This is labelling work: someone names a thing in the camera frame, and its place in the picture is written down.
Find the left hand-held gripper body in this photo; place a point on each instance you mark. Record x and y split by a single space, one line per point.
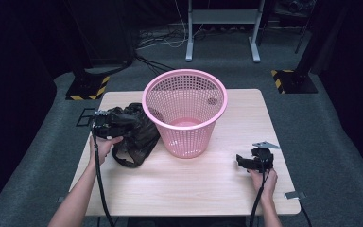
104 125

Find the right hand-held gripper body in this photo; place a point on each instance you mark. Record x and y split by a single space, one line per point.
264 154

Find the black plastic bag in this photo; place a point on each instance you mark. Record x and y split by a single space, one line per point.
138 135

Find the pink plastic mesh basket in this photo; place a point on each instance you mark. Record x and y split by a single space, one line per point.
186 116

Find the person's left hand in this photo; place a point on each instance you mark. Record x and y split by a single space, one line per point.
102 148

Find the person's right hand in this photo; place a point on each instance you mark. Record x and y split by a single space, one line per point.
264 184

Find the black striped-edge stand base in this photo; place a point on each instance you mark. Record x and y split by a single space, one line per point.
86 88
294 82

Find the grey tape strip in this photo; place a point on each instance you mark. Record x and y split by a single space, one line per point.
61 199
294 195

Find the white metal stand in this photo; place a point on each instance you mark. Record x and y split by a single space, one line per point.
222 17

